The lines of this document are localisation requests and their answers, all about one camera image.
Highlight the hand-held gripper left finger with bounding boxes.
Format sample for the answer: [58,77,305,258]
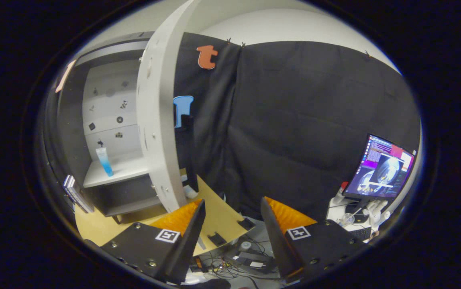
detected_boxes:
[100,199,207,284]

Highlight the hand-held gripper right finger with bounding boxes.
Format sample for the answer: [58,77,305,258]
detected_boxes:
[260,196,369,281]

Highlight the black door handle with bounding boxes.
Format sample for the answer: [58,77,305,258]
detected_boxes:
[180,114,199,192]

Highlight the white blue tube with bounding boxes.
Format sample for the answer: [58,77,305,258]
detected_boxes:
[96,147,114,177]

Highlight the white cabinet door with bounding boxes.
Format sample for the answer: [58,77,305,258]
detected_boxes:
[136,0,200,213]

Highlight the black device box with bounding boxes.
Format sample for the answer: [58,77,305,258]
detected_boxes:
[223,248,278,276]

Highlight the white bottle red cap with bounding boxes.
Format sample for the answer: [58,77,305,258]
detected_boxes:
[332,182,350,205]

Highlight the black keyboard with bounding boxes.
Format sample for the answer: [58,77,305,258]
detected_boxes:
[347,227,372,241]

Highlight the white cabinet shelf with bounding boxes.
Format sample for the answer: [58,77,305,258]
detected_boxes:
[83,155,151,188]

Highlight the white hand model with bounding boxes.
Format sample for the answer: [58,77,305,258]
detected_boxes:
[365,200,388,226]

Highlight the computer monitor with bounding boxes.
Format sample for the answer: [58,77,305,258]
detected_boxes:
[342,134,416,200]

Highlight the black backdrop cloth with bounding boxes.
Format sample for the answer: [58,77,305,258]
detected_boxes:
[38,32,422,222]

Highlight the dark grey cabinet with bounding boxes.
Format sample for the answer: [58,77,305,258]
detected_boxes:
[56,32,187,224]

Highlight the tangled black cables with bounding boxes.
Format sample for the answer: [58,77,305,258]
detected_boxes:
[190,237,273,281]

